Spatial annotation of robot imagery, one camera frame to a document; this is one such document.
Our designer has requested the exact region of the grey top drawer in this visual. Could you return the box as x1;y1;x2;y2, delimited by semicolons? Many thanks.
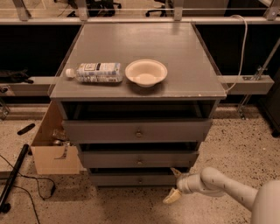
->
62;119;212;144

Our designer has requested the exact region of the white cable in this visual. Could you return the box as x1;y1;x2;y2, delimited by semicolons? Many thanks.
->
224;14;249;95

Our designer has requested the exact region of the black bag on rail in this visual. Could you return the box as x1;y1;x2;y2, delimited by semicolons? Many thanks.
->
0;69;33;84

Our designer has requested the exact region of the metal clamp stand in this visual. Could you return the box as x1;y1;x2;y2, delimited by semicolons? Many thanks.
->
237;38;280;120

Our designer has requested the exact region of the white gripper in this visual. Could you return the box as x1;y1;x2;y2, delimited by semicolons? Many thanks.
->
163;167;193;204

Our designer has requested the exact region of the clear plastic water bottle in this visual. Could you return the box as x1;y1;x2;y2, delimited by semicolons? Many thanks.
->
65;62;123;83

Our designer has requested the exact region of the black office chair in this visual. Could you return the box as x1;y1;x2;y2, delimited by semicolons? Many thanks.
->
145;0;173;17

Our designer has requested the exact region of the grey drawer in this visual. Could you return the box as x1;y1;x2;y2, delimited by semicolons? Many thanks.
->
90;173;176;186
62;119;212;144
79;150;198;168

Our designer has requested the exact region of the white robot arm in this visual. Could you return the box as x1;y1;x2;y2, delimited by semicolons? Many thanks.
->
163;167;280;224

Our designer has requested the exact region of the white paper bowl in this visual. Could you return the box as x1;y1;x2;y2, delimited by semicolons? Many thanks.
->
125;59;168;88

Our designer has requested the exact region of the black floor cable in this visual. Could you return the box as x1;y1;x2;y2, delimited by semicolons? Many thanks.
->
0;155;57;224

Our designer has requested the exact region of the grey bottom drawer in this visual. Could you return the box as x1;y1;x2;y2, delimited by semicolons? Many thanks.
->
90;173;176;186

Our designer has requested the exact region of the black pole on floor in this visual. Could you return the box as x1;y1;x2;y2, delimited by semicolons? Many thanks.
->
0;144;29;214

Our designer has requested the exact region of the small black remote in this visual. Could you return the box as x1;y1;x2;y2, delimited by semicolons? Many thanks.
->
17;123;35;136

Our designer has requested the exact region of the grey drawer cabinet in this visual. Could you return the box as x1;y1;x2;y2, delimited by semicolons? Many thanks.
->
51;23;226;177

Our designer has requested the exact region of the cardboard box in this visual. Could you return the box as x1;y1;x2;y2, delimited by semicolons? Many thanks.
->
31;101;82;175

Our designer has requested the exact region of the grey middle drawer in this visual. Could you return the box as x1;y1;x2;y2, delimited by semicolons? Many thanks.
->
79;150;198;168

